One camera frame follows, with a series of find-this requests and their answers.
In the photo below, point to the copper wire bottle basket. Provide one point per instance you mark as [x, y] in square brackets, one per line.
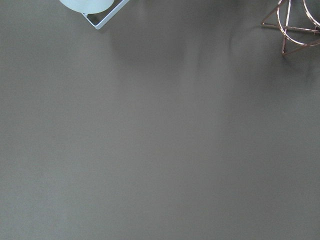
[299, 23]

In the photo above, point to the white cup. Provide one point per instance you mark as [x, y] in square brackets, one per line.
[87, 6]

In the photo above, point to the white wire cup rack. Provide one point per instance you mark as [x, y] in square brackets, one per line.
[98, 20]

